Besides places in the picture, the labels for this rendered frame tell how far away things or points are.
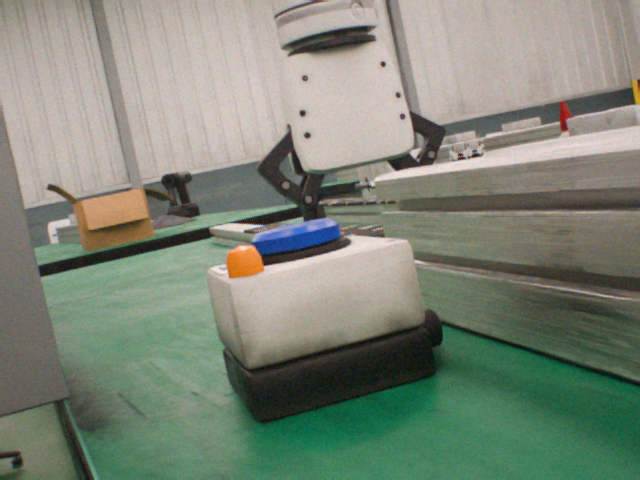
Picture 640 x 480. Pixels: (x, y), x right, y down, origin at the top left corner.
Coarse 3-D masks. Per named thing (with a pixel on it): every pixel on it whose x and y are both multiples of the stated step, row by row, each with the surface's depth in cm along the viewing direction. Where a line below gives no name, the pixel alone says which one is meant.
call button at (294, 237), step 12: (276, 228) 39; (288, 228) 37; (300, 228) 37; (312, 228) 37; (324, 228) 37; (336, 228) 38; (252, 240) 39; (264, 240) 37; (276, 240) 37; (288, 240) 37; (300, 240) 37; (312, 240) 37; (324, 240) 37; (264, 252) 37; (276, 252) 37
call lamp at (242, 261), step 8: (240, 248) 35; (248, 248) 35; (232, 256) 35; (240, 256) 35; (248, 256) 35; (256, 256) 35; (232, 264) 35; (240, 264) 35; (248, 264) 35; (256, 264) 35; (232, 272) 35; (240, 272) 35; (248, 272) 35; (256, 272) 35
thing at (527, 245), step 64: (384, 192) 51; (448, 192) 42; (512, 192) 35; (576, 192) 32; (448, 256) 46; (512, 256) 36; (576, 256) 31; (448, 320) 45; (512, 320) 38; (576, 320) 32
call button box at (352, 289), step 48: (336, 240) 39; (384, 240) 37; (240, 288) 34; (288, 288) 35; (336, 288) 35; (384, 288) 36; (240, 336) 34; (288, 336) 35; (336, 336) 35; (384, 336) 36; (432, 336) 40; (240, 384) 37; (288, 384) 35; (336, 384) 35; (384, 384) 36
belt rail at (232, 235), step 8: (224, 224) 166; (232, 224) 158; (240, 224) 151; (216, 232) 156; (224, 232) 146; (232, 232) 137; (240, 232) 129; (216, 240) 159; (224, 240) 148; (232, 240) 140; (240, 240) 135; (248, 240) 127
